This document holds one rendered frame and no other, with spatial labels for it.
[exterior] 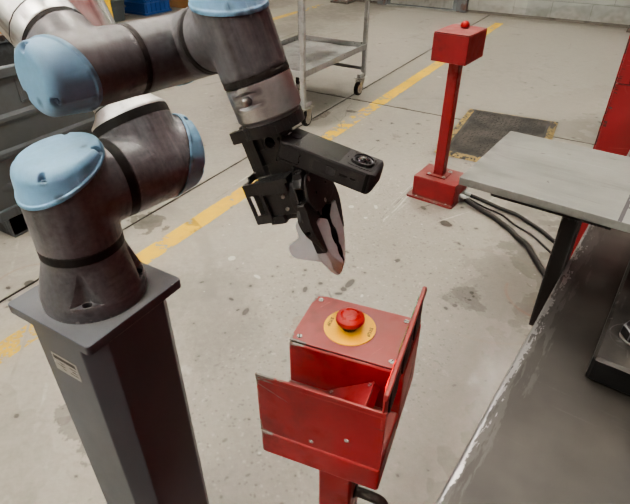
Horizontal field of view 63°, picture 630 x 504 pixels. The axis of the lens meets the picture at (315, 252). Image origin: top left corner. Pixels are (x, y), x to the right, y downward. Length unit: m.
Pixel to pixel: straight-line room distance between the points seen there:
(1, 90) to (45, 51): 1.98
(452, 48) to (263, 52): 1.89
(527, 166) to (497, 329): 1.33
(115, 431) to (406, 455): 0.87
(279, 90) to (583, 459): 0.45
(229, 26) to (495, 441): 0.46
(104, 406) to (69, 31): 0.55
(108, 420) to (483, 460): 0.61
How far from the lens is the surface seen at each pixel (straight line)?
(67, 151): 0.74
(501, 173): 0.66
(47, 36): 0.58
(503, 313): 2.05
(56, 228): 0.74
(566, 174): 0.69
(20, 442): 1.76
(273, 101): 0.56
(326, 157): 0.56
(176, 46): 0.62
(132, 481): 1.05
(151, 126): 0.78
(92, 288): 0.78
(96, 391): 0.87
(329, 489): 0.90
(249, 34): 0.56
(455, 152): 3.23
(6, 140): 2.57
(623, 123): 1.56
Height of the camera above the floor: 1.27
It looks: 35 degrees down
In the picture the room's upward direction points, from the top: straight up
